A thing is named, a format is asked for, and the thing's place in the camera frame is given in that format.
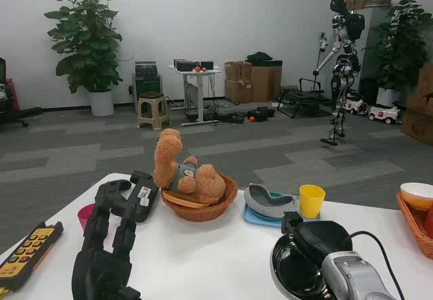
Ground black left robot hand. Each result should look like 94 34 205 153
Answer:
71 191 143 300

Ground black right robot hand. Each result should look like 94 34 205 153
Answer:
281 211 353 270

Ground metal bowl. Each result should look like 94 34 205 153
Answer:
269 234 331 300

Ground white orange bowl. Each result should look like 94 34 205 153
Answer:
400 182 433 212

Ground yellow plastic cup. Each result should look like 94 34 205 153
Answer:
299 184 326 219

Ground pink plastic cup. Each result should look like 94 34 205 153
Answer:
77 203 97 234

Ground green plate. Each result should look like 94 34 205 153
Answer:
252 192 290 220

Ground grey slipper-shaped dish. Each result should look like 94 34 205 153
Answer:
243 184 298 218

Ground light blue tray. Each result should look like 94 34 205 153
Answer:
242 194 325 228

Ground yellow black remote control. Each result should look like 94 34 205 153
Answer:
0 221 64 293

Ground black labelled device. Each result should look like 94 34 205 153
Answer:
129 170 160 223

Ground black game controller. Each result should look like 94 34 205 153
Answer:
94 179 133 213

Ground orange rectangular wicker basket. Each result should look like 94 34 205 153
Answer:
396 191 433 260

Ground orange wooden plate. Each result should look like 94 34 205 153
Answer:
162 191 211 210

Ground round wicker basket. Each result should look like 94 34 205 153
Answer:
160 173 239 222

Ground brown teddy bear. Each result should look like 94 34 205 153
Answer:
152 127 227 206

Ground black equipment case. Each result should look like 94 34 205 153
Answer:
246 106 275 123

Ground white toy car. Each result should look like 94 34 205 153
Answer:
367 102 403 125
345 93 369 116

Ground black folding cot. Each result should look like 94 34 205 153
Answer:
276 78 334 120

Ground large open cardboard box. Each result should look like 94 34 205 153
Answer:
401 66 433 145

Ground white pot by cabinet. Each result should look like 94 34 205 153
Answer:
375 86 402 108

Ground tall brown cardboard box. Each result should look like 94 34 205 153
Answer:
250 60 283 103

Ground hanging humanoid robot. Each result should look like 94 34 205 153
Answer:
313 0 366 147

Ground white plant pot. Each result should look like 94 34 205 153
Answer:
88 89 115 117

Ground beige plastic stool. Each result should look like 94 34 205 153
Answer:
136 92 172 131

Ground black office chair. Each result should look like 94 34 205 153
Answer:
0 58 43 128

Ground black cloth bundle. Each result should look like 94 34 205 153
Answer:
246 51 273 62

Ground black green crate stack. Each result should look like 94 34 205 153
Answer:
134 61 162 104

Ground white standing desk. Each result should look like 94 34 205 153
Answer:
168 63 223 127

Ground green plant by cabinet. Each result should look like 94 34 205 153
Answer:
367 0 429 91

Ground black boxes on desk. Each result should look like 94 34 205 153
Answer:
173 58 214 72

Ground large green potted plant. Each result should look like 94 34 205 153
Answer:
43 0 123 94

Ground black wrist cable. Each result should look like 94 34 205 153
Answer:
349 230 407 300

